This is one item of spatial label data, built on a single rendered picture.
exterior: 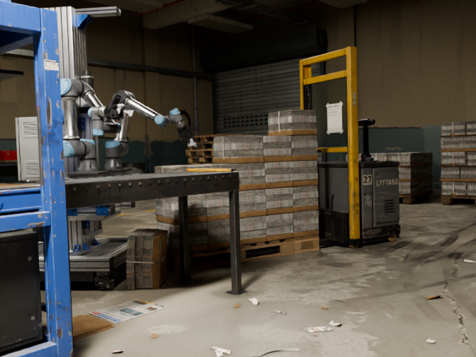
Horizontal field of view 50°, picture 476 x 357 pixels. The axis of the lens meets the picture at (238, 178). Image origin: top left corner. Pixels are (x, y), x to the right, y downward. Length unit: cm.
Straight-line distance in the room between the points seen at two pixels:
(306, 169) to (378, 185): 78
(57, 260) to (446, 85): 885
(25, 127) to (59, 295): 198
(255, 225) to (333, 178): 117
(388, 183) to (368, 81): 601
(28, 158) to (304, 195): 234
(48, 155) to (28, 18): 56
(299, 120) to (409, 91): 612
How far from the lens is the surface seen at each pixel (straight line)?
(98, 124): 349
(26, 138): 410
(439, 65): 1043
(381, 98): 1083
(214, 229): 420
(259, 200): 438
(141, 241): 360
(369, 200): 499
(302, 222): 469
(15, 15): 232
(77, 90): 372
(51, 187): 230
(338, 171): 515
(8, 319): 240
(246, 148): 431
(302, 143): 464
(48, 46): 235
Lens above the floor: 93
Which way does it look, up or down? 3 degrees down
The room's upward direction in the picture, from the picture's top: 2 degrees counter-clockwise
